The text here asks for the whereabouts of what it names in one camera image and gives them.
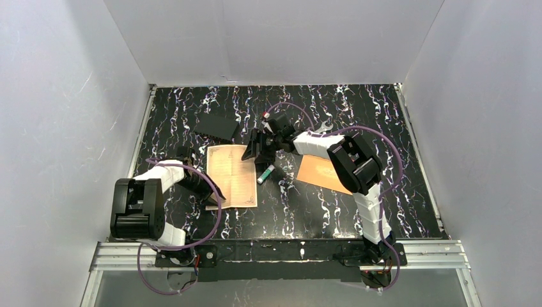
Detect green white glue stick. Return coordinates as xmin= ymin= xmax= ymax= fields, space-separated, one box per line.
xmin=257 ymin=164 xmax=275 ymax=184

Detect beige lined letter paper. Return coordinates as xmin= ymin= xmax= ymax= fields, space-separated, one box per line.
xmin=206 ymin=145 xmax=258 ymax=209

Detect orange paper envelope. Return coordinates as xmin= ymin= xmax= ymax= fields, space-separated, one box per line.
xmin=297 ymin=155 xmax=352 ymax=195

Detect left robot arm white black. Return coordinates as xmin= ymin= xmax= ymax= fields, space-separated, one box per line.
xmin=110 ymin=146 xmax=226 ymax=251

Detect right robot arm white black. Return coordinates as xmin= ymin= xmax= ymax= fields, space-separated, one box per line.
xmin=242 ymin=113 xmax=394 ymax=263

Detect silver open-end wrench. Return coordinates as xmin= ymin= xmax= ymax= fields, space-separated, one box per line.
xmin=315 ymin=121 xmax=334 ymax=134

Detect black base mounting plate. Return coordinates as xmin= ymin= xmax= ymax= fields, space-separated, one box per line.
xmin=155 ymin=239 xmax=407 ymax=287

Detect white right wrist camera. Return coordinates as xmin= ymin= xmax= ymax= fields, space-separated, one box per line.
xmin=261 ymin=111 xmax=273 ymax=134

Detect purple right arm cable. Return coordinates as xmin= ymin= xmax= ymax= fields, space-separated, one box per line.
xmin=264 ymin=101 xmax=405 ymax=293

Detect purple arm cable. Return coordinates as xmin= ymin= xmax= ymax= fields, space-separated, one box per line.
xmin=264 ymin=101 xmax=405 ymax=293
xmin=136 ymin=158 xmax=224 ymax=297

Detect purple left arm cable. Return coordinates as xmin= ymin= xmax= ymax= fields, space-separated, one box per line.
xmin=136 ymin=158 xmax=224 ymax=297

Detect aluminium front rail frame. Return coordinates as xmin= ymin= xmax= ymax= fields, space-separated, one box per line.
xmin=82 ymin=239 xmax=481 ymax=306

